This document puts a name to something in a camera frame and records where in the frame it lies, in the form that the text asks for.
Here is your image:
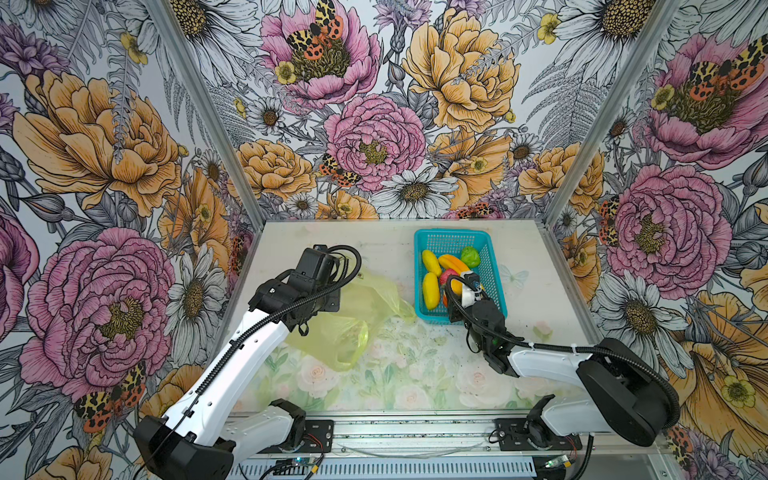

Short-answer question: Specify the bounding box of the aluminium front rail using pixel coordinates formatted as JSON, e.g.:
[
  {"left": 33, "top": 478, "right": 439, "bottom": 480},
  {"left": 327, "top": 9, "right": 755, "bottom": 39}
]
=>
[{"left": 158, "top": 410, "right": 667, "bottom": 463}]

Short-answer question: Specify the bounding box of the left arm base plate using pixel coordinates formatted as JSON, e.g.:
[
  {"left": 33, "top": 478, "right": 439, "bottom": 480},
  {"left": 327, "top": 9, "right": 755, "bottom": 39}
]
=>
[{"left": 297, "top": 419, "right": 335, "bottom": 454}]

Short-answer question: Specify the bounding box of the yellow banana toy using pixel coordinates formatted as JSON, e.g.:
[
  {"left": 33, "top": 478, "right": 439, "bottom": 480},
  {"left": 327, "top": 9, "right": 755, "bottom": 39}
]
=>
[{"left": 421, "top": 272, "right": 441, "bottom": 311}]

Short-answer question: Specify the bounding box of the aluminium corner post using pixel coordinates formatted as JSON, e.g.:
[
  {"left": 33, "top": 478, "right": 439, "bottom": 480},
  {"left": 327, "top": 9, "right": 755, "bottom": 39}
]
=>
[
  {"left": 140, "top": 0, "right": 265, "bottom": 229},
  {"left": 542, "top": 0, "right": 685, "bottom": 226}
]

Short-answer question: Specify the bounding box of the orange yellow mango toy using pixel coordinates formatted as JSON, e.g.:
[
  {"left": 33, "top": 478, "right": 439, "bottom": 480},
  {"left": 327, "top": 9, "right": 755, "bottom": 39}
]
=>
[{"left": 438, "top": 254, "right": 471, "bottom": 275}]

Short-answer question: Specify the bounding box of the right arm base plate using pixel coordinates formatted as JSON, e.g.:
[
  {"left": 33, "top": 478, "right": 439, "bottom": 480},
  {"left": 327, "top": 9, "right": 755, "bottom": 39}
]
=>
[{"left": 488, "top": 417, "right": 583, "bottom": 452}]

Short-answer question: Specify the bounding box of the white vented cable duct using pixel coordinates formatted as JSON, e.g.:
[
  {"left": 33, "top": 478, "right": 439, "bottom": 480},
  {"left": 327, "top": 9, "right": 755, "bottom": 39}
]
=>
[{"left": 228, "top": 455, "right": 537, "bottom": 479}]

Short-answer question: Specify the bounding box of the teal plastic basket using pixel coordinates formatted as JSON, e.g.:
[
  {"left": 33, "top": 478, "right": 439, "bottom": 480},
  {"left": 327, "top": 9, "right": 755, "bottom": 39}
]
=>
[{"left": 413, "top": 228, "right": 509, "bottom": 326}]

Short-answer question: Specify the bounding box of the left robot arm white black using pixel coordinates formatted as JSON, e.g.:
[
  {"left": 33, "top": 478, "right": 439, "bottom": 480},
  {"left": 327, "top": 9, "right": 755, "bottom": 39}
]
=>
[{"left": 133, "top": 245, "right": 362, "bottom": 479}]

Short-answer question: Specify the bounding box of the yellow corn toy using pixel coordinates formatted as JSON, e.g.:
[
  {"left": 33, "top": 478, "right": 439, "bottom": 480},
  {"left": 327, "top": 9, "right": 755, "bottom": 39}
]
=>
[{"left": 421, "top": 250, "right": 442, "bottom": 277}]

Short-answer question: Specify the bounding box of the right aluminium corner post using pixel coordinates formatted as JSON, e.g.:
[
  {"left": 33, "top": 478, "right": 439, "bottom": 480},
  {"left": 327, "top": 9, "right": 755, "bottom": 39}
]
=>
[{"left": 542, "top": 0, "right": 685, "bottom": 226}]

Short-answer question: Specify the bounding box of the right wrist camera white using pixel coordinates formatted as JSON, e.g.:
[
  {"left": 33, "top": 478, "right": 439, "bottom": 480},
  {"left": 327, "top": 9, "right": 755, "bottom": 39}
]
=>
[{"left": 461, "top": 271, "right": 486, "bottom": 309}]

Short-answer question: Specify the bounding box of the yellow-green plastic bag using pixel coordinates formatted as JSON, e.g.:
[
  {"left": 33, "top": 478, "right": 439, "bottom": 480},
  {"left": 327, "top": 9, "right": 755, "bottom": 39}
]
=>
[{"left": 286, "top": 269, "right": 417, "bottom": 372}]

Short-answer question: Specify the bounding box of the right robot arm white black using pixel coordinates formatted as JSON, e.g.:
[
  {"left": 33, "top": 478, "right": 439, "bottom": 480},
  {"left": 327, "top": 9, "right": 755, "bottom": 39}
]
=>
[{"left": 448, "top": 298, "right": 681, "bottom": 448}]

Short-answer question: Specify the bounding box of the left aluminium corner post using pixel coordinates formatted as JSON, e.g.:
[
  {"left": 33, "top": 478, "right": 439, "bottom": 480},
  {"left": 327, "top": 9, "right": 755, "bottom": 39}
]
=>
[{"left": 140, "top": 0, "right": 265, "bottom": 229}]

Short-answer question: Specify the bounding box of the green fruit toy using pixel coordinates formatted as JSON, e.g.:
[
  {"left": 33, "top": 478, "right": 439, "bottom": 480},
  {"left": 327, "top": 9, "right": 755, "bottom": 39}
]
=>
[{"left": 460, "top": 246, "right": 482, "bottom": 270}]

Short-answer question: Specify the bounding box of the pink red fruit toy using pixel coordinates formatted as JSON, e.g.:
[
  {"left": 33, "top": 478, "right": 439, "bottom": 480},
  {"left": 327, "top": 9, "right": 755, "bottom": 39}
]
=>
[{"left": 438, "top": 268, "right": 458, "bottom": 286}]

